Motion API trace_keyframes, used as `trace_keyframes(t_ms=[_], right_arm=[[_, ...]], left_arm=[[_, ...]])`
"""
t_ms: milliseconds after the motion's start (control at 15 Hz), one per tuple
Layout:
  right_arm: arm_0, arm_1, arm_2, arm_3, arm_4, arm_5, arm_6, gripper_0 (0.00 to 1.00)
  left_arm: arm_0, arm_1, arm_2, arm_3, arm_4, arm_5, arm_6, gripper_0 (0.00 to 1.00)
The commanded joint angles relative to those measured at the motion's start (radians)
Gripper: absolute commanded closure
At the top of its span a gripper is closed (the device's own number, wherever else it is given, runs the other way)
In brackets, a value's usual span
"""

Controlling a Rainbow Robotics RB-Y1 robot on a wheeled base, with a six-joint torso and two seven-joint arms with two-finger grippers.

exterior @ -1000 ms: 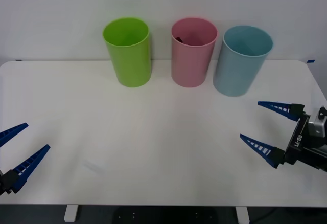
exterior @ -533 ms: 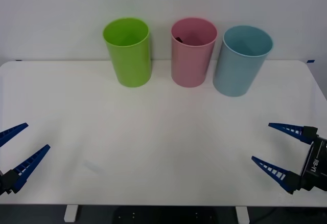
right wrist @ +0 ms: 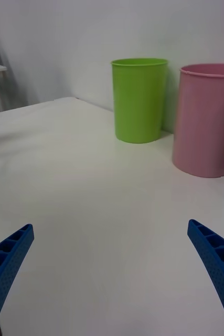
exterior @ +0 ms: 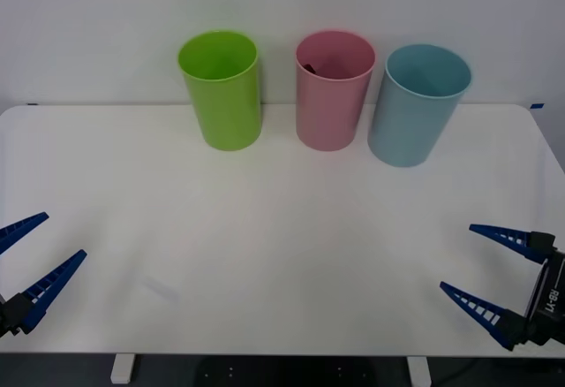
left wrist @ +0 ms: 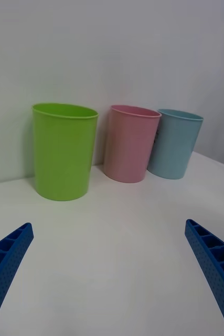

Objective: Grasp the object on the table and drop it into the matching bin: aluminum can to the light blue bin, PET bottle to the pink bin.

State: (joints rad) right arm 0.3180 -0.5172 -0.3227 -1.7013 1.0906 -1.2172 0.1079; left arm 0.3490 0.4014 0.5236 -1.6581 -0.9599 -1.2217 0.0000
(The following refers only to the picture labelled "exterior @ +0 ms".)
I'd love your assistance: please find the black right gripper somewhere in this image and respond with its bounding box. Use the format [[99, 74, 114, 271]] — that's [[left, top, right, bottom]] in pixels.
[[440, 224, 565, 353]]

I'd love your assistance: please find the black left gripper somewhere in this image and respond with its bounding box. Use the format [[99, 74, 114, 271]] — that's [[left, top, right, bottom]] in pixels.
[[0, 212, 88, 339]]

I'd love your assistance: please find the white table leg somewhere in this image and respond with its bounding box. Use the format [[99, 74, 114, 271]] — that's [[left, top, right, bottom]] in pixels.
[[407, 356, 433, 387], [109, 353, 134, 383]]

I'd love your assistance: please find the pale blue plastic bin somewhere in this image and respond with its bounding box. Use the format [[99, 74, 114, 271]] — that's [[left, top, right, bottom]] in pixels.
[[366, 42, 473, 168]]

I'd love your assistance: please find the green plastic bin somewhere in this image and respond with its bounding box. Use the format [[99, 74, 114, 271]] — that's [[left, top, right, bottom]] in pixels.
[[177, 29, 263, 152]]

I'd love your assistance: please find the pink plastic bin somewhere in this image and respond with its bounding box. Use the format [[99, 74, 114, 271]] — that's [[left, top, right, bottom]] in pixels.
[[295, 30, 377, 152]]

